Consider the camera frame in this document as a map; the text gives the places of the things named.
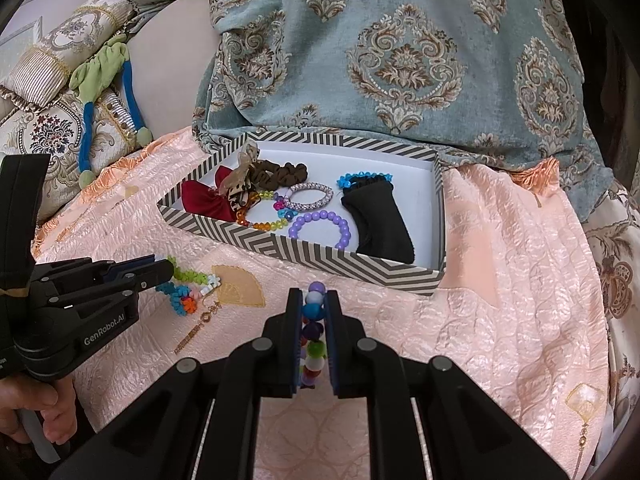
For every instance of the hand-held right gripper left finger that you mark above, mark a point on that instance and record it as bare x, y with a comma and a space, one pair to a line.
299, 350

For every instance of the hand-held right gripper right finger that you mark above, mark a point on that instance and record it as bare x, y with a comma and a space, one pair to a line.
331, 355

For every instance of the striped cardboard box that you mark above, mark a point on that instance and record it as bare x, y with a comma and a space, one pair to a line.
320, 265

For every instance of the cream floral cloth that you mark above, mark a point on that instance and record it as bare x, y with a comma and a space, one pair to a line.
617, 270

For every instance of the teal damask cushion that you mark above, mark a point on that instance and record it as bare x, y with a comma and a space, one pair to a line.
400, 50

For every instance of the cream bolster pillow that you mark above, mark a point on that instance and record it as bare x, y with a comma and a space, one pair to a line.
65, 45

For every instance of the red velvet bow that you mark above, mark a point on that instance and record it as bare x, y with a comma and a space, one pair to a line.
200, 200

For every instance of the person's left hand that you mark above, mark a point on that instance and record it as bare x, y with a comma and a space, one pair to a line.
57, 410

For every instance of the pink quilted bedspread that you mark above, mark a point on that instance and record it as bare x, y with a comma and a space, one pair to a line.
500, 310

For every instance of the brown scrunchie with leopard bow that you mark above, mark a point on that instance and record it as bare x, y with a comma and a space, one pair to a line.
270, 172

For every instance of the black cloth pouch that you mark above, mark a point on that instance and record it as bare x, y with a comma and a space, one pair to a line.
380, 225

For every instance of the cream floral cushion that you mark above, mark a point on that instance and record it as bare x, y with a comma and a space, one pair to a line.
45, 135

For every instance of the green and blue plush toy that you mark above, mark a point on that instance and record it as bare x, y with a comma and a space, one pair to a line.
95, 72

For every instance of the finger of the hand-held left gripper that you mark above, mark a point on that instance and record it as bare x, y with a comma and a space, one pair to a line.
105, 325
115, 267

